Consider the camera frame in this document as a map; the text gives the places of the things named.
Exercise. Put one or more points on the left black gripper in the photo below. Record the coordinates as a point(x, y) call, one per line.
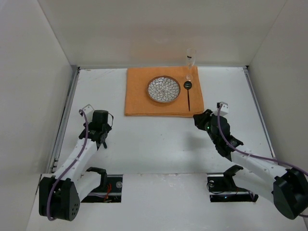
point(101, 136)

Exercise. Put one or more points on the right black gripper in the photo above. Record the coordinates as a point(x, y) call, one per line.
point(205, 119)

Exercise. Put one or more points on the black spoon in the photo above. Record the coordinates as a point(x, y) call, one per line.
point(188, 85)

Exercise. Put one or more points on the floral patterned ceramic plate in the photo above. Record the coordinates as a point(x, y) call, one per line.
point(163, 89)

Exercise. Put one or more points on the orange cloth napkin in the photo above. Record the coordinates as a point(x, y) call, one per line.
point(139, 103)

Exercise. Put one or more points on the clear wine glass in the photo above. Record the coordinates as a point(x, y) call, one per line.
point(190, 61)

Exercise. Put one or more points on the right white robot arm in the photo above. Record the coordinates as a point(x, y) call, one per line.
point(283, 184)

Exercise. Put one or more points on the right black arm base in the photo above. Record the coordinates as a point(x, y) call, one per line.
point(222, 187)

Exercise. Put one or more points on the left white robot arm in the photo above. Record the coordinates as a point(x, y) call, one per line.
point(61, 194)

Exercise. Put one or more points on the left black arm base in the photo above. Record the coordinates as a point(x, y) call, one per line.
point(108, 191)

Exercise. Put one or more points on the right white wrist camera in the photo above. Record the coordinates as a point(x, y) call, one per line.
point(222, 108)

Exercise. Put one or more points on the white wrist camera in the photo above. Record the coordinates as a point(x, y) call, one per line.
point(88, 111)
point(222, 108)

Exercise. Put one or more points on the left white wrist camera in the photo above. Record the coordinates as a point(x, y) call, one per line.
point(88, 111)

